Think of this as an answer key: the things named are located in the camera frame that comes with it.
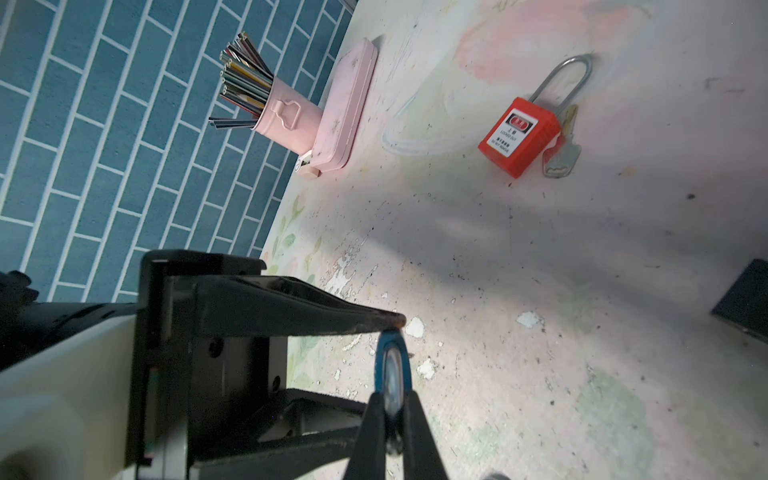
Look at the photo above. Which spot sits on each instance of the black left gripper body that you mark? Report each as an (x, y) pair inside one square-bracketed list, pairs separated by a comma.
[(188, 389)]

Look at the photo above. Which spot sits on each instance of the black padlock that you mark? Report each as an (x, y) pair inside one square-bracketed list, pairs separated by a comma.
[(745, 304)]

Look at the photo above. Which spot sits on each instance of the blue padlock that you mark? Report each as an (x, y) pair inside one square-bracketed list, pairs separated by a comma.
[(392, 380)]

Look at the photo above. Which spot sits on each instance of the coloured pencils bundle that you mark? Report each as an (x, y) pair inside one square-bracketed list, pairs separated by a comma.
[(247, 82)]

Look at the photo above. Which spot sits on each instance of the silver red padlock key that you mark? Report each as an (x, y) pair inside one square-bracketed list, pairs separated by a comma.
[(559, 160)]

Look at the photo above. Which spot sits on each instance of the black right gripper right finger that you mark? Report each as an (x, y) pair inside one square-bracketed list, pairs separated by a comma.
[(421, 457)]

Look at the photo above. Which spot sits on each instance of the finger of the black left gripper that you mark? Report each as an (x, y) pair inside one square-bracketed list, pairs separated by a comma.
[(272, 306), (294, 433)]

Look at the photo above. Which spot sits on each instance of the red padlock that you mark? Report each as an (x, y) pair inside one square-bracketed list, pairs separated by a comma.
[(525, 129)]

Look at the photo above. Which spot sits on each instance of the pink pencil cup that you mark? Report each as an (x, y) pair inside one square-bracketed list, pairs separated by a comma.
[(289, 119)]

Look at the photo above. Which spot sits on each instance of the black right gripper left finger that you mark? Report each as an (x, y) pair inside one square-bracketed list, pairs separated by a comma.
[(368, 460)]

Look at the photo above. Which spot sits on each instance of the pink pencil case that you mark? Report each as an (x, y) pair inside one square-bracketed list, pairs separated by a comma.
[(343, 108)]

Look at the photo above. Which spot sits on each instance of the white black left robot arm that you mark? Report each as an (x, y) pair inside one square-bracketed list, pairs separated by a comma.
[(65, 385)]

